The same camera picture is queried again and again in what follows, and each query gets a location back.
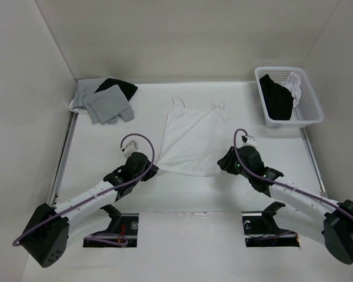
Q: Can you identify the lower grey folded tank top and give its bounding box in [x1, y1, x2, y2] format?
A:
[68, 78, 106, 112]

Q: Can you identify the white plastic basket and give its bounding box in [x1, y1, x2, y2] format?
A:
[254, 66, 324, 129]

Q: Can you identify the white tank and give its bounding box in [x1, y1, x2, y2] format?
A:
[156, 98, 225, 177]
[281, 72, 302, 108]

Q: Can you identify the folded black tank top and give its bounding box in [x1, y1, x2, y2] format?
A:
[95, 78, 138, 101]

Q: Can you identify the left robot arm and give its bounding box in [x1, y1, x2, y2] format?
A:
[12, 152, 158, 268]

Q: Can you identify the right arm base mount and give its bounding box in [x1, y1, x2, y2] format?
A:
[242, 202, 300, 247]

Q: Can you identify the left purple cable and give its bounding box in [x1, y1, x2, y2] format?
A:
[12, 133, 156, 247]

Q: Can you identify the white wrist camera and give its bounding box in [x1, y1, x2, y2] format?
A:
[242, 135, 257, 148]
[122, 140, 138, 158]

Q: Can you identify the purple cable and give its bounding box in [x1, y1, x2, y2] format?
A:
[234, 128, 353, 233]
[12, 133, 156, 247]

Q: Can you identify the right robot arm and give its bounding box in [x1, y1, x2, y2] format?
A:
[217, 146, 353, 265]

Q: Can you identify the black tank top in basket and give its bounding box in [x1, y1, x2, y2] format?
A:
[259, 75, 293, 120]

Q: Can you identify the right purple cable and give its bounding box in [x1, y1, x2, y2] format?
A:
[234, 128, 353, 233]

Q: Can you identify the crumpled white tank top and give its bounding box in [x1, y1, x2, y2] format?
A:
[281, 72, 302, 108]

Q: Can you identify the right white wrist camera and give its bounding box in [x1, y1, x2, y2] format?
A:
[242, 135, 257, 148]

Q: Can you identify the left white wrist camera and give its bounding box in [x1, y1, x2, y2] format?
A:
[122, 140, 138, 158]

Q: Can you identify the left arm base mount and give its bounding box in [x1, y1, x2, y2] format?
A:
[83, 205, 139, 249]

